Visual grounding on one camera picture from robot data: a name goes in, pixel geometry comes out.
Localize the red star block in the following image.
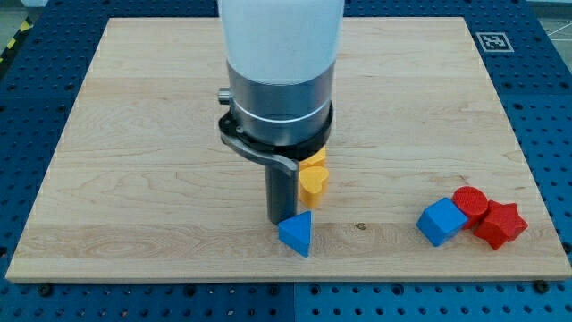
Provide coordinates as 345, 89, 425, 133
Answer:
474, 200, 528, 250

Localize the blue cube block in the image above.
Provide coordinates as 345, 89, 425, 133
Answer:
416, 198, 468, 247

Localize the wooden board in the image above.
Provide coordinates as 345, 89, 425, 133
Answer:
6, 17, 571, 283

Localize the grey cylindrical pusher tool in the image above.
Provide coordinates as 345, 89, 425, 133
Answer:
221, 133, 299, 225

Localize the yellow block behind heart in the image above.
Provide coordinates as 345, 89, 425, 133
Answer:
299, 147, 327, 171

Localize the fiducial marker tag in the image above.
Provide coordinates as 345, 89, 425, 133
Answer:
476, 32, 514, 53

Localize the red cylinder block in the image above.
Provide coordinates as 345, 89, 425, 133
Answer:
452, 186, 488, 230

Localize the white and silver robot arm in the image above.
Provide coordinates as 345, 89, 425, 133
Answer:
217, 0, 345, 225

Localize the blue triangle block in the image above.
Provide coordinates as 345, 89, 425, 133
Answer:
278, 210, 313, 258

